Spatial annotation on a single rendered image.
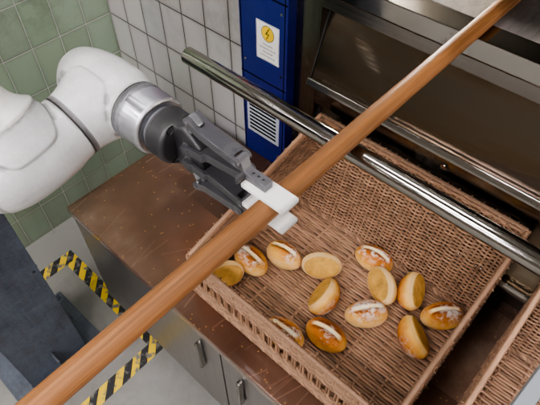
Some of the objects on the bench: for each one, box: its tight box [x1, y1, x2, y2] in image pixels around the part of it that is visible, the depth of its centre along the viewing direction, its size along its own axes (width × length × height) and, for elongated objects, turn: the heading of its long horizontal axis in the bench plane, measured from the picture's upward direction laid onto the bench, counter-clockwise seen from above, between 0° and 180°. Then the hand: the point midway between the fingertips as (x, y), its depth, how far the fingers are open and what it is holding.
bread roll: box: [301, 252, 342, 279], centre depth 127 cm, size 6×10×7 cm
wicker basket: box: [186, 113, 532, 405], centre depth 115 cm, size 49×56×28 cm
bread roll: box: [367, 266, 397, 305], centre depth 123 cm, size 6×10×7 cm
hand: (269, 202), depth 64 cm, fingers closed on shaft, 3 cm apart
